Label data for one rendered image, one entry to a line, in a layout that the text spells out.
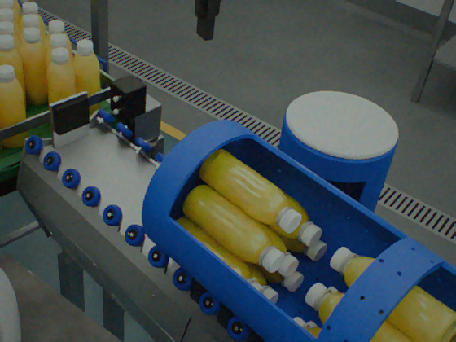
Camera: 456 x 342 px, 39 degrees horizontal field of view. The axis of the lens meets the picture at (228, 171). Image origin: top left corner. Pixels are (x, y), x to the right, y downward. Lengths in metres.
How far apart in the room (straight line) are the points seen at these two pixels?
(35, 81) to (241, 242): 0.87
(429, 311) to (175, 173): 0.47
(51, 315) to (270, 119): 2.44
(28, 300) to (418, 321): 0.64
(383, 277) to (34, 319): 0.57
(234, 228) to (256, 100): 2.49
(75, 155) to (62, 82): 0.19
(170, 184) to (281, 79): 2.71
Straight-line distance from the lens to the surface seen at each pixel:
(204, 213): 1.14
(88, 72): 1.68
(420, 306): 1.01
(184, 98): 3.50
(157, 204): 1.14
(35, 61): 1.74
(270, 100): 3.58
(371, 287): 0.97
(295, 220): 1.11
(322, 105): 1.66
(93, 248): 1.45
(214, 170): 1.16
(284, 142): 1.59
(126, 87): 1.70
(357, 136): 1.57
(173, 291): 1.29
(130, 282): 1.38
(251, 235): 1.10
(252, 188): 1.12
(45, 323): 1.13
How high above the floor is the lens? 1.91
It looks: 39 degrees down
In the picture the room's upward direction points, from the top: 8 degrees clockwise
